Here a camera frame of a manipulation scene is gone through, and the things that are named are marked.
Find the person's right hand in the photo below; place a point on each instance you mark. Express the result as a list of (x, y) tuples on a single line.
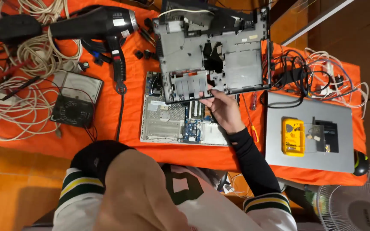
[(226, 112)]

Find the person's left hand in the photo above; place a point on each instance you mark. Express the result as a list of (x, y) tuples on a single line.
[(140, 192)]

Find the grey laptop bottom cover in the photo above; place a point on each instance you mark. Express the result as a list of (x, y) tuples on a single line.
[(185, 54)]

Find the red and yellow screwdriver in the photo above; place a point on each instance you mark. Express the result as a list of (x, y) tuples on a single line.
[(254, 133)]

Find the white laptop base with motherboard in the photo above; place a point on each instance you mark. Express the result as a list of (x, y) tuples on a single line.
[(162, 122)]

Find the yellow plastic tool case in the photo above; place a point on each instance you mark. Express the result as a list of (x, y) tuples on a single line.
[(293, 138)]

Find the white striped jersey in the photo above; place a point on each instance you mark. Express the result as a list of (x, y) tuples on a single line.
[(210, 208)]

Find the closed silver laptop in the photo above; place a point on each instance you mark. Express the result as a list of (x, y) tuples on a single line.
[(300, 162)]

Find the orange table cloth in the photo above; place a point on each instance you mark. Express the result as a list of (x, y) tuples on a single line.
[(133, 89)]

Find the small black plastic piece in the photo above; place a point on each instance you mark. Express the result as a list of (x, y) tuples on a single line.
[(147, 54), (148, 22), (139, 54), (83, 66)]

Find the black rectangular plate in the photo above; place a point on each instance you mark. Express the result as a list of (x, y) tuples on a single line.
[(331, 134)]

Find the black analog multimeter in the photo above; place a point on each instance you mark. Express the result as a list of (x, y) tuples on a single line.
[(75, 99)]

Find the wooden furniture with white edge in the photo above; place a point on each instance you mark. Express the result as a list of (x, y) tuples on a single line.
[(316, 22)]

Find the black and yellow mouse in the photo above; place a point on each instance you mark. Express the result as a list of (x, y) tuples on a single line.
[(361, 163)]

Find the black hair dryer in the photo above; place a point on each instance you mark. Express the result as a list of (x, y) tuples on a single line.
[(98, 24)]

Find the red and black probe leads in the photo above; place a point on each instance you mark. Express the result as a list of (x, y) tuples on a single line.
[(18, 88)]

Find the white electric fan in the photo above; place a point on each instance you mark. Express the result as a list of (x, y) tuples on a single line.
[(358, 205)]

